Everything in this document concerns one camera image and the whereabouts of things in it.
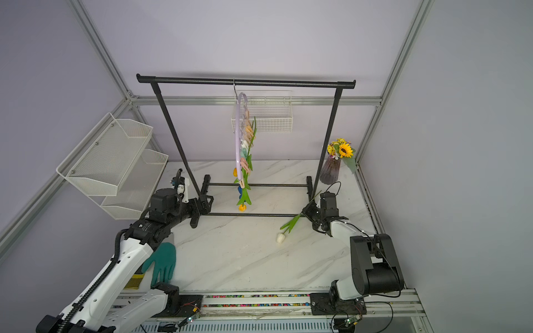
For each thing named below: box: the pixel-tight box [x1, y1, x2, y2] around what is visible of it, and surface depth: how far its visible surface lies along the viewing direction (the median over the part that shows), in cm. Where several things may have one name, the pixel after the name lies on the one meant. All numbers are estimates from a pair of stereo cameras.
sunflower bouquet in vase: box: [319, 138, 357, 186], surface depth 92 cm
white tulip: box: [276, 190, 323, 244], surface depth 92 cm
